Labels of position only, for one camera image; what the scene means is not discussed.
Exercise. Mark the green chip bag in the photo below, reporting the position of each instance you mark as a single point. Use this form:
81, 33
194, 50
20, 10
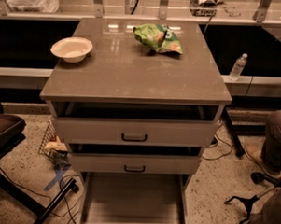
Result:
158, 37

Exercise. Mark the grey drawer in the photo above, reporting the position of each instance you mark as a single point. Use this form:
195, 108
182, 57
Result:
135, 124
136, 159
123, 198

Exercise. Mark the black chair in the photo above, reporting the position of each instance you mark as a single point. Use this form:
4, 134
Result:
35, 173

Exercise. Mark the box on back shelf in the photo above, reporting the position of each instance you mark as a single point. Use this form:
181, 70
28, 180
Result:
203, 8

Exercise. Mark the white paper bowl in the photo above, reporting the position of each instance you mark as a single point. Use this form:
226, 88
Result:
73, 49

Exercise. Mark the clear plastic water bottle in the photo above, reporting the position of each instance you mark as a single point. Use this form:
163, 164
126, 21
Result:
238, 67

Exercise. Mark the grey bottom drawer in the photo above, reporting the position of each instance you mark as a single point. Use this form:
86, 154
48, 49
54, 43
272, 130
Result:
123, 198

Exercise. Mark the grey top drawer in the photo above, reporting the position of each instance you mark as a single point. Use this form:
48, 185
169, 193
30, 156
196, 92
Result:
135, 124

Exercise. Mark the wire basket with snacks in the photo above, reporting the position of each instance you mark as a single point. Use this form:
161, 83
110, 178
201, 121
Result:
53, 148

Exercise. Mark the grey middle drawer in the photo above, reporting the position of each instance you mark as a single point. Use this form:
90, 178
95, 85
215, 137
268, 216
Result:
136, 159

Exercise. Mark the white plastic bag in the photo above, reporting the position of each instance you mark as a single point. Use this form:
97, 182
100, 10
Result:
48, 6

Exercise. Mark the black metal leg right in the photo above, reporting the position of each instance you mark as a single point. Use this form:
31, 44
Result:
238, 147

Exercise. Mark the grey drawer cabinet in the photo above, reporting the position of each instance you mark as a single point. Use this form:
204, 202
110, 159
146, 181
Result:
121, 70

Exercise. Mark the black grabber tool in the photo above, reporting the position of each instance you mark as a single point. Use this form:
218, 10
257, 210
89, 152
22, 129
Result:
257, 178

